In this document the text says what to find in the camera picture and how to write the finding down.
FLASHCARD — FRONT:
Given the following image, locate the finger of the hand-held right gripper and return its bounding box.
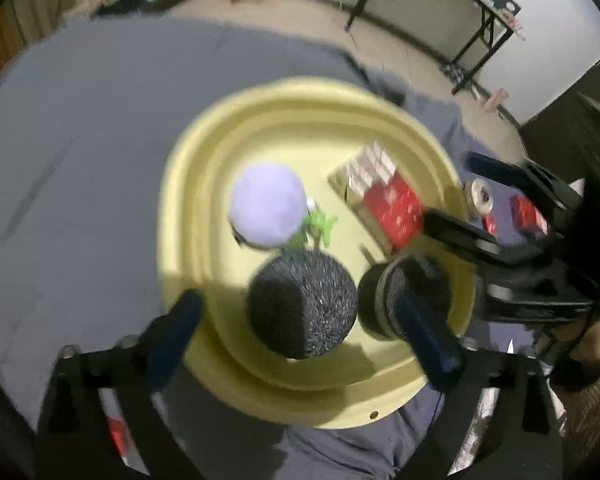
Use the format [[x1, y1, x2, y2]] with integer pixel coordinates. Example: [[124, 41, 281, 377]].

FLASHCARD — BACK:
[[422, 209, 557, 269], [464, 151, 582, 212]]

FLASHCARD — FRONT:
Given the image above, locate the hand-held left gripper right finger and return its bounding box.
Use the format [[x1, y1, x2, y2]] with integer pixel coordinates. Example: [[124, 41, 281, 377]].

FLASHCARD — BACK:
[[395, 292, 566, 480]]

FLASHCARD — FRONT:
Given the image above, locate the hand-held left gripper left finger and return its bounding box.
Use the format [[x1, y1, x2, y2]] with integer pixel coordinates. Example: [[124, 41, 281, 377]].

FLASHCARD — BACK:
[[35, 287, 206, 480]]

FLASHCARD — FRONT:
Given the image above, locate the black foam cylinder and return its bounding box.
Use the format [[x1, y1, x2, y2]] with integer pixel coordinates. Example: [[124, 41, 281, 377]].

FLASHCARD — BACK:
[[357, 254, 453, 342], [247, 249, 359, 360]]

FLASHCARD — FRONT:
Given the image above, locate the large red cigarette box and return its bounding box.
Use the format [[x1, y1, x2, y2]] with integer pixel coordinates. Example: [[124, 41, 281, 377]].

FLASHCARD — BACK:
[[362, 172, 427, 253]]

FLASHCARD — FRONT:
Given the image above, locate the pale yellow plastic basin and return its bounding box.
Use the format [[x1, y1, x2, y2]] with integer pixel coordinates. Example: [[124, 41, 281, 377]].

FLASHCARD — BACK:
[[156, 76, 481, 430]]

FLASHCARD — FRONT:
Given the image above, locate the person's right forearm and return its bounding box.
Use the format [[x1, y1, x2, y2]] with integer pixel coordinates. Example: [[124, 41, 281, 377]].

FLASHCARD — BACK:
[[555, 352, 600, 466]]

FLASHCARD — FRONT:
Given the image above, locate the person's right hand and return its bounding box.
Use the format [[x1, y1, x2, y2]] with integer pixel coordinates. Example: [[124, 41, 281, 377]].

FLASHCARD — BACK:
[[550, 317, 600, 391]]

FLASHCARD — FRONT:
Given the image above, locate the open red cigarette box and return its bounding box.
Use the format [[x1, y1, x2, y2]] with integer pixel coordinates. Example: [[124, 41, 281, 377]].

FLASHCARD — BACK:
[[510, 194, 550, 236]]

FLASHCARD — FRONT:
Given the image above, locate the silver foil packet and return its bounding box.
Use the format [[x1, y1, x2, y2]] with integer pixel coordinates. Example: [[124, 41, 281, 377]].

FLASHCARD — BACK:
[[460, 390, 498, 466]]

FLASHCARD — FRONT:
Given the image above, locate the small green toy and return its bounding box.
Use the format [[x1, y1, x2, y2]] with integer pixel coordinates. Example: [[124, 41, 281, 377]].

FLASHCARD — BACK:
[[292, 200, 340, 251]]

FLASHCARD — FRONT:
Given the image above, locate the purple ball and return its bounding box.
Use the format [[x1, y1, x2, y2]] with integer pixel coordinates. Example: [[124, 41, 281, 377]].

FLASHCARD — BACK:
[[228, 164, 308, 250]]

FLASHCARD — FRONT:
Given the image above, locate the black folding table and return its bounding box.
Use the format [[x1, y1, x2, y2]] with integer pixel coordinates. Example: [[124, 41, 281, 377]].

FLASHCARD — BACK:
[[345, 0, 523, 96]]

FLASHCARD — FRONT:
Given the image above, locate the wooden wardrobe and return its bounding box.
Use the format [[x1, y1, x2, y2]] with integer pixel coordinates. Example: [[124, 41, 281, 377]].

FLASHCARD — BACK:
[[0, 0, 91, 86]]

